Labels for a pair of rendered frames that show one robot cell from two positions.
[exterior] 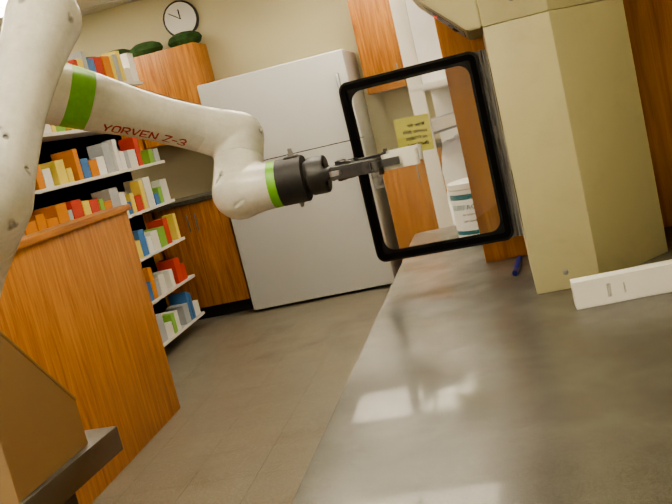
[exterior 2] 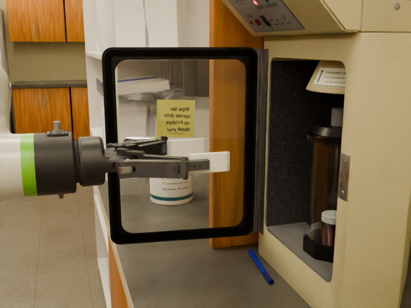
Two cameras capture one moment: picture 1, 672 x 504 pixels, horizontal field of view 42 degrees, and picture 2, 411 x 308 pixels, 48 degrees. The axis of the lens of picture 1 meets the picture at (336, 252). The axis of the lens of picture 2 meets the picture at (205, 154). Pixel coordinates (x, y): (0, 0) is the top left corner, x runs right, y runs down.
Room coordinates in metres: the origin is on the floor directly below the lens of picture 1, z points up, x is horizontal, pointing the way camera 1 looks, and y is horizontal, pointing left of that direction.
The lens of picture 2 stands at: (1.02, 0.18, 1.39)
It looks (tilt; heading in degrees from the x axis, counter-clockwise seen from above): 13 degrees down; 331
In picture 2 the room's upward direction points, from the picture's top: straight up
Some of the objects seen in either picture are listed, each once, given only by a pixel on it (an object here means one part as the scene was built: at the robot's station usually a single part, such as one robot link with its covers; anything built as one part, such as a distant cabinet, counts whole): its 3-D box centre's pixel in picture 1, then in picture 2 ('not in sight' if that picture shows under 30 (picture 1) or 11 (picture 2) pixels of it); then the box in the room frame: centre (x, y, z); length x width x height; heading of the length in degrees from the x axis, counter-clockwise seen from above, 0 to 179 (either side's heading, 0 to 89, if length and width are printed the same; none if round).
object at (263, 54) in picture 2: (501, 144); (260, 145); (1.80, -0.38, 1.19); 0.03 x 0.02 x 0.39; 168
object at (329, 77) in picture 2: not in sight; (358, 74); (1.61, -0.45, 1.34); 0.18 x 0.18 x 0.05
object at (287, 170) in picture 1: (294, 178); (57, 160); (1.71, 0.04, 1.23); 0.09 x 0.06 x 0.12; 169
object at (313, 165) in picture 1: (331, 172); (107, 159); (1.70, -0.03, 1.22); 0.09 x 0.08 x 0.07; 79
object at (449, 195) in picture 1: (425, 160); (182, 147); (1.85, -0.23, 1.19); 0.30 x 0.01 x 0.40; 71
